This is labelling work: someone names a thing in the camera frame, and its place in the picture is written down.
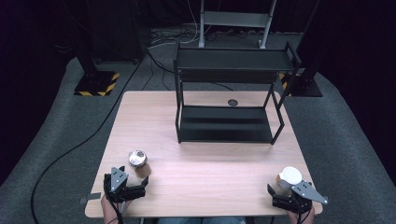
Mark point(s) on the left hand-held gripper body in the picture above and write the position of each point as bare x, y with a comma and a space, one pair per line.
120, 180

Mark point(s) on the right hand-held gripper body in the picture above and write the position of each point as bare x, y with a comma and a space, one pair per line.
303, 191

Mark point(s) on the paper cup with white lid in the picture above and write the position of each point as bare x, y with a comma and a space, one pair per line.
291, 174

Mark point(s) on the black two-tier metal rack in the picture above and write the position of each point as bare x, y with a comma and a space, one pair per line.
224, 59

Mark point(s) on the person's right hand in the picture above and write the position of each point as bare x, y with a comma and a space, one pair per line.
294, 217

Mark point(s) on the person's left hand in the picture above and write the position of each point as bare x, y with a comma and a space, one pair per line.
109, 211

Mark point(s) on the person's blue jeans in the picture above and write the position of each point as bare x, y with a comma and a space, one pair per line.
199, 220

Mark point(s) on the black stand with striped base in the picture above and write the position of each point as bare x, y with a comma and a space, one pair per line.
303, 84
96, 82

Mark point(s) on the grey metal stand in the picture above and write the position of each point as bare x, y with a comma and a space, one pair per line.
235, 19

